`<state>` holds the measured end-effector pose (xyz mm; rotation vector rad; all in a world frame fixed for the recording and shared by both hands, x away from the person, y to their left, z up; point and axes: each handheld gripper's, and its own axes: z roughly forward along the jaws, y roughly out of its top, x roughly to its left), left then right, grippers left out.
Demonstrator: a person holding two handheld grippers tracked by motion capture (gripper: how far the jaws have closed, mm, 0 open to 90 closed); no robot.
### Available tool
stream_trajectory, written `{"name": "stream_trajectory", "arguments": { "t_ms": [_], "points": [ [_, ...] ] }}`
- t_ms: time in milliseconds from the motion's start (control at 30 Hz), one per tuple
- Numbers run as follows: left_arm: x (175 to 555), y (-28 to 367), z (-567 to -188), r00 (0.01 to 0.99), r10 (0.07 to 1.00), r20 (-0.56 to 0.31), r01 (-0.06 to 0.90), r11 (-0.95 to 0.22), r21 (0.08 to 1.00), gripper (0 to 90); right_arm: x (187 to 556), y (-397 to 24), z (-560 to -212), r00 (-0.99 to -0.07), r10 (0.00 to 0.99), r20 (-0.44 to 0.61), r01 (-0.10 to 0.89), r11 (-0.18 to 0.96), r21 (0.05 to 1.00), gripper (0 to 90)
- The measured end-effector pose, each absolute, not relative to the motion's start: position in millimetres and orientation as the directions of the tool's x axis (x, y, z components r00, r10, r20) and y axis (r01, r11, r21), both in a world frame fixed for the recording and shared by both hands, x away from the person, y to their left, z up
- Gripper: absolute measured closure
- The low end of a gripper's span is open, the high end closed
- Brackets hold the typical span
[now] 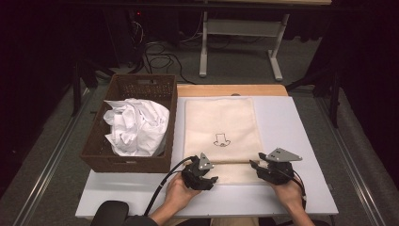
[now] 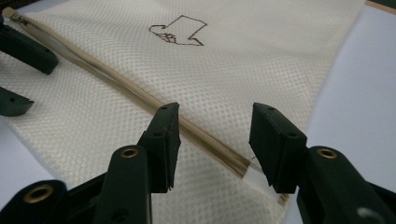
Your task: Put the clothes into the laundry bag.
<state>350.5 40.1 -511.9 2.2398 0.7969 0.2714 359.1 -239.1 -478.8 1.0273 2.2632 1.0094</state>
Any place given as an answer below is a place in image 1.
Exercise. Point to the person's beige pants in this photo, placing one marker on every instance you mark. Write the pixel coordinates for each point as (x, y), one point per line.
(235, 222)

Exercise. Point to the beige mesh laundry bag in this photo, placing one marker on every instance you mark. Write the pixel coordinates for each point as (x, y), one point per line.
(219, 119)

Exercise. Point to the brown woven basket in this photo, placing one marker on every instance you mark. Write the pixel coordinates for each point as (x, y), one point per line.
(94, 153)

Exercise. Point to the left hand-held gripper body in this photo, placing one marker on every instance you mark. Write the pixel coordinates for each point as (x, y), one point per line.
(194, 175)

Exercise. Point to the white shirt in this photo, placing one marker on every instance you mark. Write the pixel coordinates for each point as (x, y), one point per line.
(138, 125)

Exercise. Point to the person's left hand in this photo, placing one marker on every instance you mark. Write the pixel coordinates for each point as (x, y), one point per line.
(178, 196)

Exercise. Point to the black device with red light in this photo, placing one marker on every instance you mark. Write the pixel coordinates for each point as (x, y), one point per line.
(139, 13)

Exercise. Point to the person's right hand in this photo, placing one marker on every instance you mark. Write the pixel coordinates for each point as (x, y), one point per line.
(290, 194)

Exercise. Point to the black metal stand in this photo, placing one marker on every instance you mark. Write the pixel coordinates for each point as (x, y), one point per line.
(335, 103)
(76, 94)

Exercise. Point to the white metal desk frame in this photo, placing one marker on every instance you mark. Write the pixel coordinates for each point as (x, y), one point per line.
(241, 27)

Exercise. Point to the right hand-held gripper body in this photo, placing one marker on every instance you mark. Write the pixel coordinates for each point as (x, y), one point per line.
(279, 172)

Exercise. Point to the white flat board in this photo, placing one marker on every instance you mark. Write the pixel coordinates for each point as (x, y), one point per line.
(282, 125)

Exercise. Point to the metal floor rail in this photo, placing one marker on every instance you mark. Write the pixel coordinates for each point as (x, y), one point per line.
(47, 171)
(356, 171)

